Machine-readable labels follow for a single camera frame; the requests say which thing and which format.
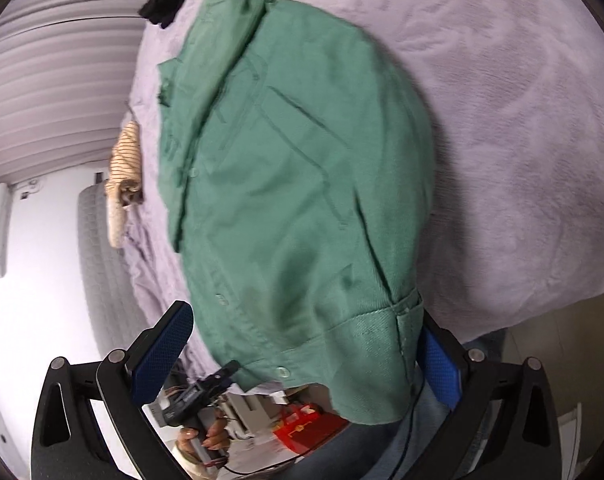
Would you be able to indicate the lavender plush bed blanket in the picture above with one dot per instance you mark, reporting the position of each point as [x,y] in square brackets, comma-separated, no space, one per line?
[515,91]

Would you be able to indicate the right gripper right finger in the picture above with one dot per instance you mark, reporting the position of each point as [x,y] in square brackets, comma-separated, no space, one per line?
[501,421]

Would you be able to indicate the beige striped folded garment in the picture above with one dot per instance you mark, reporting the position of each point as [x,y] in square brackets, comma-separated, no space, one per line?
[124,185]

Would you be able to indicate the grey quilted headboard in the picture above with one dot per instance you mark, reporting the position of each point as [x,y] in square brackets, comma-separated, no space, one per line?
[113,312]

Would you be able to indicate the green work jacket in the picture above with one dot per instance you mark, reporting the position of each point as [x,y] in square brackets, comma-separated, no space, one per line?
[296,163]

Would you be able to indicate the red box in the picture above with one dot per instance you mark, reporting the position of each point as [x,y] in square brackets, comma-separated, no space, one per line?
[304,427]

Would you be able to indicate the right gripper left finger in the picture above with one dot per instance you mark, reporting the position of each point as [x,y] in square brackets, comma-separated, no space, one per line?
[67,442]

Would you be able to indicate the person's left hand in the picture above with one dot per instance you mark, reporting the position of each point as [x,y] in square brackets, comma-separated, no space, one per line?
[204,446]

